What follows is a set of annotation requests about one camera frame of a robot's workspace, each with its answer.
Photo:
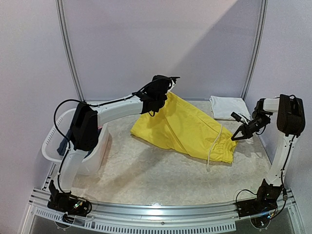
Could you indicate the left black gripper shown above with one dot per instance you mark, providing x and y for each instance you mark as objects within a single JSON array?
[{"x": 146, "y": 90}]

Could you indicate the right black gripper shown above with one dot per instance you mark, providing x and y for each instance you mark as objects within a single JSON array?
[{"x": 247, "y": 128}]

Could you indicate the white t-shirt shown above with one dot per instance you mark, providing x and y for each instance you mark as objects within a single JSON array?
[{"x": 222, "y": 107}]

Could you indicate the yellow garment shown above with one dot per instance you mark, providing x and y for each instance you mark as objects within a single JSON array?
[{"x": 182, "y": 127}]

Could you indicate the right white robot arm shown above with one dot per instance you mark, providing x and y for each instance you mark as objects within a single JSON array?
[{"x": 290, "y": 123}]

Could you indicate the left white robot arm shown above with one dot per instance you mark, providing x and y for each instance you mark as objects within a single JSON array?
[{"x": 89, "y": 120}]

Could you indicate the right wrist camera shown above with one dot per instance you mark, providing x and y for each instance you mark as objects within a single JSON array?
[{"x": 239, "y": 117}]

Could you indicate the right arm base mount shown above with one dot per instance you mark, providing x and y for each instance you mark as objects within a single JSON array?
[{"x": 262, "y": 204}]

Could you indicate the front aluminium rail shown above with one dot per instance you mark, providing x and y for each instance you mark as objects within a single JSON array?
[{"x": 110, "y": 218}]

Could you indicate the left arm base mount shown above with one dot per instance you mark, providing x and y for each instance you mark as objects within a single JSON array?
[{"x": 68, "y": 203}]

